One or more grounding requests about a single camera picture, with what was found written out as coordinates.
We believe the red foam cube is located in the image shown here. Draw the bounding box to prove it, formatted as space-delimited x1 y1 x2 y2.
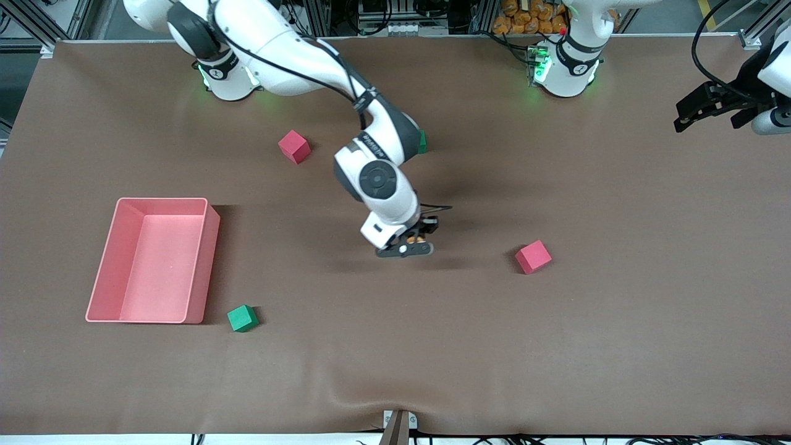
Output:
515 240 553 275
277 130 311 165

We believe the brown table cloth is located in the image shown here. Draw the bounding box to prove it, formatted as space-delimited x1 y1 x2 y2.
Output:
0 36 791 436

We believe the pile of orange objects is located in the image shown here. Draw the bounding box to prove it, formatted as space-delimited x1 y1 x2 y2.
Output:
493 0 569 36

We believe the white power strip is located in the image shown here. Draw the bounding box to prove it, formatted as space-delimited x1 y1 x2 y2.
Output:
360 20 428 36

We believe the pink plastic bin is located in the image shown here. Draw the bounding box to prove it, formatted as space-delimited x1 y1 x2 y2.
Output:
85 197 221 324

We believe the aluminium frame corner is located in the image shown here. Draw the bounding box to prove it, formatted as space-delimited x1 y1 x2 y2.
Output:
738 0 791 51

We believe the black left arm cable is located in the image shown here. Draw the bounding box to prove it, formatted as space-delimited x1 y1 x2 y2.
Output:
690 0 751 100

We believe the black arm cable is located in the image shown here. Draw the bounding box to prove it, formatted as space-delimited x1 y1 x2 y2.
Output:
690 0 751 100
207 0 453 217

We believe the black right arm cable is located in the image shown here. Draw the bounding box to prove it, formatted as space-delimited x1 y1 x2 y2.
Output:
207 0 453 217

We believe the brown post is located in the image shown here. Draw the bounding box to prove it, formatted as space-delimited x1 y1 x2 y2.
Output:
378 411 410 445

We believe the aluminium frame post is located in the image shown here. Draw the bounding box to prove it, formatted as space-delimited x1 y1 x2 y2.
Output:
473 0 496 35
303 0 332 36

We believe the aluminium frame strut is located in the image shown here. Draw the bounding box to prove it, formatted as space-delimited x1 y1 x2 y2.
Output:
0 0 93 43

